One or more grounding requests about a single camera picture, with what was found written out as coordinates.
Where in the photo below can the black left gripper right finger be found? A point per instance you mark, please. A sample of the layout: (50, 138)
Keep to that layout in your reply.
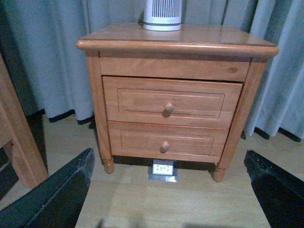
(279, 193)

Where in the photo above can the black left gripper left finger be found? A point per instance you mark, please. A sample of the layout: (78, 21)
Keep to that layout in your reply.
(57, 201)

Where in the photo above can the wooden drawer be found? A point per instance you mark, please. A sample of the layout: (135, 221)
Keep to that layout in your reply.
(167, 141)
(171, 102)

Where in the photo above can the wooden furniture at left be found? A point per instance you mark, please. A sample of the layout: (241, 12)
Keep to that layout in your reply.
(16, 137)

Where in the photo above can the floor power socket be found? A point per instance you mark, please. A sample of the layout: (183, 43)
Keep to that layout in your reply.
(163, 170)

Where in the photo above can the grey curtain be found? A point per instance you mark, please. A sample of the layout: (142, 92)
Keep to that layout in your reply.
(38, 44)

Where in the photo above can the wooden nightstand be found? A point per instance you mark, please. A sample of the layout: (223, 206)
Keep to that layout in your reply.
(194, 53)

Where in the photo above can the white cylindrical air purifier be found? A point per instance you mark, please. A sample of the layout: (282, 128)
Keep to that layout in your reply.
(162, 15)

